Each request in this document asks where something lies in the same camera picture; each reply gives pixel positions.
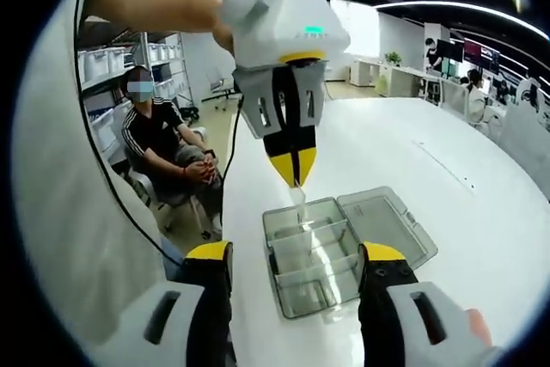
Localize white plastic chair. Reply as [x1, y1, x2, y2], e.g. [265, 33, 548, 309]
[123, 159, 225, 240]

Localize black mesh office chair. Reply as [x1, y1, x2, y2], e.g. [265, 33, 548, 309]
[205, 67, 236, 113]

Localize person in grey shirt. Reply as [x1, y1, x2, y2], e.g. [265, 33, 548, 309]
[12, 0, 174, 342]

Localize clear plastic guide fixture box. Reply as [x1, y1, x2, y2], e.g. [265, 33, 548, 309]
[261, 186, 440, 321]

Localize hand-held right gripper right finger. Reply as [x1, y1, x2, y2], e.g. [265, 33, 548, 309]
[356, 241, 495, 367]

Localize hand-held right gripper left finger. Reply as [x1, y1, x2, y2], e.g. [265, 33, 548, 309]
[108, 239, 236, 367]

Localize white low cabinet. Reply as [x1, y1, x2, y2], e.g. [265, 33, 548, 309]
[349, 58, 386, 89]

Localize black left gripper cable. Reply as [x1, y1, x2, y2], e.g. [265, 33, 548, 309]
[220, 90, 245, 235]

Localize person's right hand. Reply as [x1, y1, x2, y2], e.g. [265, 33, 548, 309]
[466, 307, 494, 349]

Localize red lit monitor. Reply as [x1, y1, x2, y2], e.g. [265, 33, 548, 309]
[462, 37, 503, 76]

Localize black worn device cable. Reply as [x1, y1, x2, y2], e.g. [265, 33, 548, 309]
[71, 0, 186, 266]

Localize metal shelf with bins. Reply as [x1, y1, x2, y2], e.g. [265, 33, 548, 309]
[76, 30, 195, 158]

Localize white table slot plate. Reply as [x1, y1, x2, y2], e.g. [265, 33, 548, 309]
[412, 139, 476, 191]

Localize person's blue jeans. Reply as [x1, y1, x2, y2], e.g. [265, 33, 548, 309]
[159, 235, 187, 277]

